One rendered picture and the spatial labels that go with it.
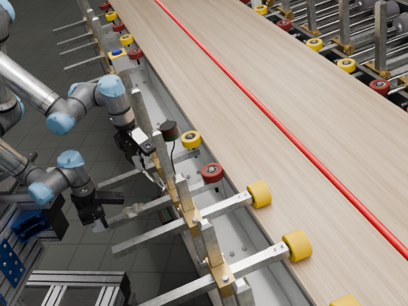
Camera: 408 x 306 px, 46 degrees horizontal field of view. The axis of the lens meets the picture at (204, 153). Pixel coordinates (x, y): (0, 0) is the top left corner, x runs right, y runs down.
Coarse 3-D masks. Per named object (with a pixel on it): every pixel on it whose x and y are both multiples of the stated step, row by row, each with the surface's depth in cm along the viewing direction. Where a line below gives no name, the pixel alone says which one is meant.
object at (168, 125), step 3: (165, 123) 167; (168, 123) 166; (171, 123) 166; (174, 123) 165; (162, 126) 166; (165, 126) 165; (168, 126) 165; (171, 126) 164; (174, 126) 164; (162, 129) 164; (165, 129) 164; (168, 129) 163; (165, 141) 167; (174, 141) 170; (165, 144) 167; (174, 144) 170; (171, 153) 172; (171, 156) 173; (171, 159) 174; (171, 162) 174; (174, 171) 177
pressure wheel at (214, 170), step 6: (204, 168) 178; (210, 168) 177; (216, 168) 177; (222, 168) 177; (204, 174) 175; (210, 174) 175; (216, 174) 174; (222, 174) 176; (204, 180) 177; (210, 180) 175; (216, 180) 175
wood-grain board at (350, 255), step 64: (128, 0) 352; (192, 0) 324; (192, 64) 248; (256, 64) 234; (320, 64) 221; (256, 128) 192; (320, 128) 184; (384, 128) 176; (320, 192) 157; (384, 192) 151; (320, 256) 137; (384, 256) 132
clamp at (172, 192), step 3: (165, 183) 184; (168, 189) 179; (171, 189) 178; (174, 189) 178; (168, 192) 180; (171, 192) 177; (174, 192) 176; (171, 195) 175; (174, 195) 175; (171, 198) 175; (174, 198) 174; (174, 201) 173; (177, 201) 173; (174, 204) 173; (177, 204) 173; (177, 207) 174; (177, 210) 175
